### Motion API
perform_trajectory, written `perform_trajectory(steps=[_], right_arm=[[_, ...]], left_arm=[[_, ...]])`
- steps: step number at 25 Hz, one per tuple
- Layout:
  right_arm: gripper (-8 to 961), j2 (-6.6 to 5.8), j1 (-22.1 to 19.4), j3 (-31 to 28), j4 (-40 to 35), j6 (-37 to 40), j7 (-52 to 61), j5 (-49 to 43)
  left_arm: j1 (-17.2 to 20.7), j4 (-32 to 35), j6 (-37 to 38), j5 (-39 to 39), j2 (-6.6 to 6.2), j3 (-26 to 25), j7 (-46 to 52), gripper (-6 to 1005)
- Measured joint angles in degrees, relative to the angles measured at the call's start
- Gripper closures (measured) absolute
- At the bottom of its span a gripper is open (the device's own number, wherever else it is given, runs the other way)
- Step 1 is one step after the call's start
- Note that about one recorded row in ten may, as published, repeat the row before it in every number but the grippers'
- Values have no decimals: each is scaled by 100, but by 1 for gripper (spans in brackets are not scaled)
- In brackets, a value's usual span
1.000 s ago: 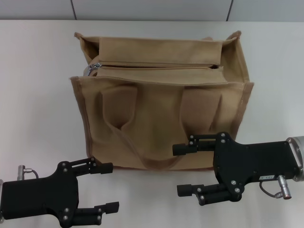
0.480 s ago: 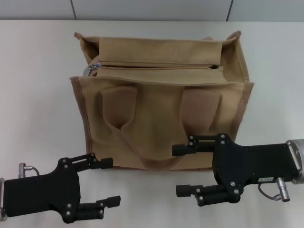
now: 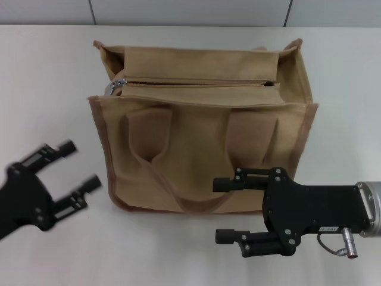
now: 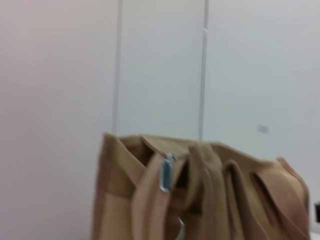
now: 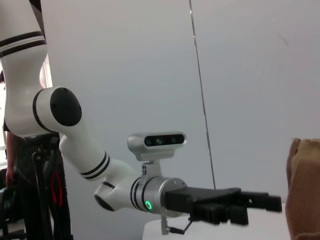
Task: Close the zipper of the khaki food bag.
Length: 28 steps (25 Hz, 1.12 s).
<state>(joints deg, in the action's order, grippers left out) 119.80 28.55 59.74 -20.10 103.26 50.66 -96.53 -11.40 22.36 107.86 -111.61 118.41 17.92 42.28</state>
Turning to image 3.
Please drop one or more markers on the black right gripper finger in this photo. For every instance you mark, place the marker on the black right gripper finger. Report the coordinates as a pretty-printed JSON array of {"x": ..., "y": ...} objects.
[
  {"x": 250, "y": 180},
  {"x": 262, "y": 245}
]

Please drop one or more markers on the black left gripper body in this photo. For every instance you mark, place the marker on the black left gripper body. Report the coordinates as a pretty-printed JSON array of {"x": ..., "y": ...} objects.
[{"x": 26, "y": 196}]

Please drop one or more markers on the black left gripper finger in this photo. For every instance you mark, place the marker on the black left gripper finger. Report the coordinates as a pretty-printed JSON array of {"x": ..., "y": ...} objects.
[
  {"x": 44, "y": 155},
  {"x": 74, "y": 199}
]

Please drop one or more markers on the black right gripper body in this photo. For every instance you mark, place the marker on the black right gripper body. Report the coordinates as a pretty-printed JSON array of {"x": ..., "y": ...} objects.
[{"x": 312, "y": 208}]

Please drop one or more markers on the khaki canvas food bag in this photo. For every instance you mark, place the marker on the khaki canvas food bag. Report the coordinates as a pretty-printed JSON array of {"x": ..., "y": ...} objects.
[{"x": 196, "y": 134}]

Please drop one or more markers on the silver metal zipper pull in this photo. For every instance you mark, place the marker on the silver metal zipper pull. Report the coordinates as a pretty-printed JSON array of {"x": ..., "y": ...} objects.
[{"x": 113, "y": 86}]

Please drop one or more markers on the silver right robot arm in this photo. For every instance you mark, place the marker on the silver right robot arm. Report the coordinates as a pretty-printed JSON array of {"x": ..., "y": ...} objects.
[{"x": 373, "y": 208}]

